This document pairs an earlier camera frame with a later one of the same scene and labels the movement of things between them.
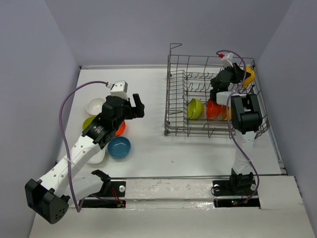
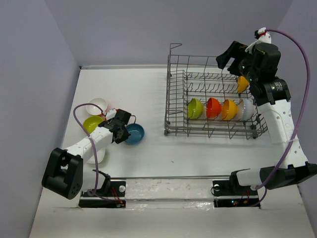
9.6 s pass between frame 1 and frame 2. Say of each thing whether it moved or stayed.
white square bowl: stayed
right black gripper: moved
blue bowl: moved
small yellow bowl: stayed
